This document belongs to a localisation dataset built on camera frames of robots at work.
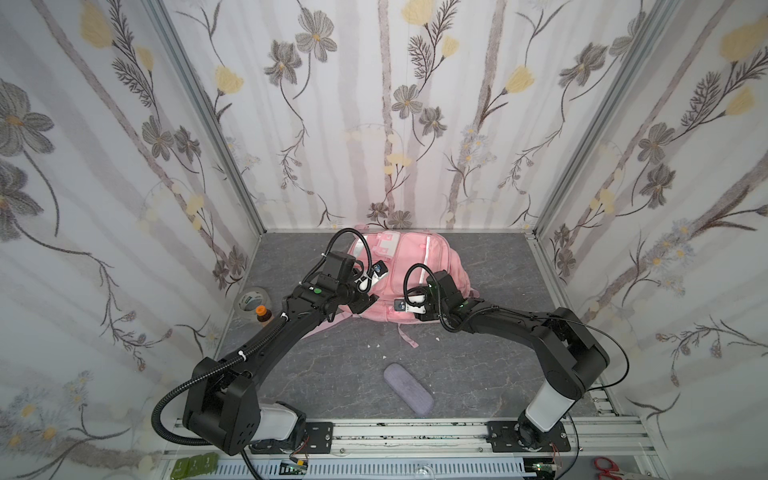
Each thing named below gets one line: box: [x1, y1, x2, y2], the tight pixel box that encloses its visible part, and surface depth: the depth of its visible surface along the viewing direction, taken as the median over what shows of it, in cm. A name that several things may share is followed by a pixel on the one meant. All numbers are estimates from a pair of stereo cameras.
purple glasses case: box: [383, 363, 434, 416], surface depth 81 cm
